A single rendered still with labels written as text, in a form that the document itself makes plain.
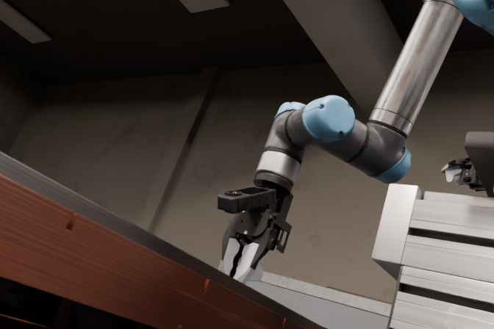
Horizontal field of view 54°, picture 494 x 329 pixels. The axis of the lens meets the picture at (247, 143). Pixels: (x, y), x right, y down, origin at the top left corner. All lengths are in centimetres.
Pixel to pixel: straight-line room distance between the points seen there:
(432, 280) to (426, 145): 448
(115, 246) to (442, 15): 71
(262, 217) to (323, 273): 400
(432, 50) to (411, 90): 8
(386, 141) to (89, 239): 59
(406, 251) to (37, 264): 35
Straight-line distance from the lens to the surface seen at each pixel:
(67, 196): 44
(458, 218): 54
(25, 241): 38
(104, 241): 42
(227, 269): 84
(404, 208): 56
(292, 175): 88
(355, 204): 494
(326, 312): 185
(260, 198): 83
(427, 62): 92
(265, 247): 82
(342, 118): 80
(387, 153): 87
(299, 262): 497
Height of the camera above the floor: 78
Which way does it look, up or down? 21 degrees up
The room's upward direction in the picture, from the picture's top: 21 degrees clockwise
